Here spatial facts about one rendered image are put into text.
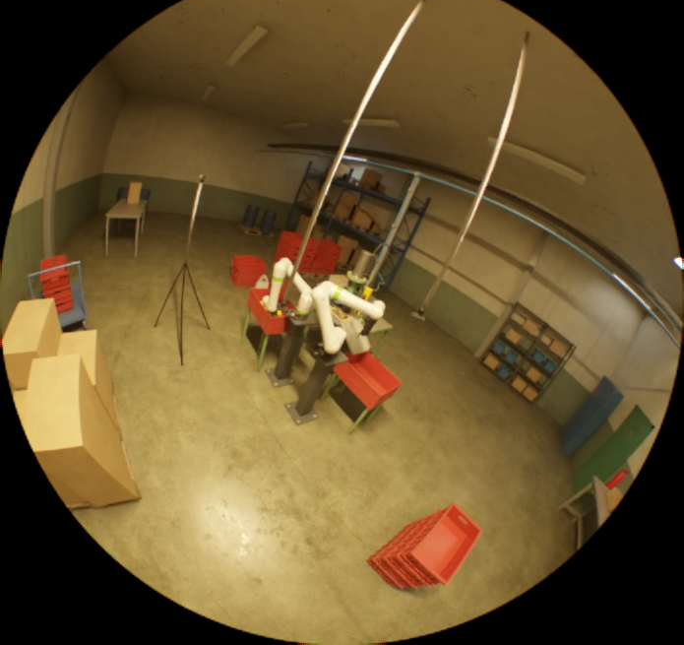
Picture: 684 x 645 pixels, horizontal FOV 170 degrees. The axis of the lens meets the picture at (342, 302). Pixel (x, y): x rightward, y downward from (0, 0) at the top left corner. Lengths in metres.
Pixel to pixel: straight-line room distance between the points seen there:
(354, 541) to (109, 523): 1.96
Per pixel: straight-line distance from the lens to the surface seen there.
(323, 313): 1.65
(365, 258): 2.25
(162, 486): 2.21
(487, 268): 7.11
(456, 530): 2.25
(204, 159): 9.65
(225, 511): 2.12
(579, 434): 6.80
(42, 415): 1.48
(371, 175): 8.20
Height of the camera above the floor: 2.09
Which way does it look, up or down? 23 degrees down
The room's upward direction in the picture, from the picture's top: 24 degrees clockwise
